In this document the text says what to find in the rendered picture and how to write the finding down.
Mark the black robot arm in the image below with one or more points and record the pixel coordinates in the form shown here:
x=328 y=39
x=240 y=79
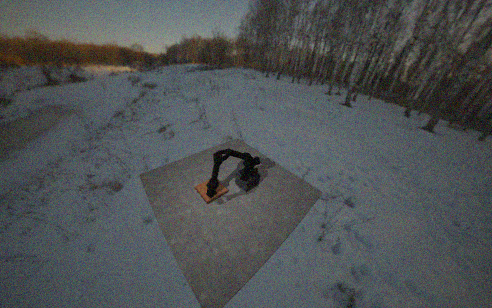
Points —
x=218 y=159

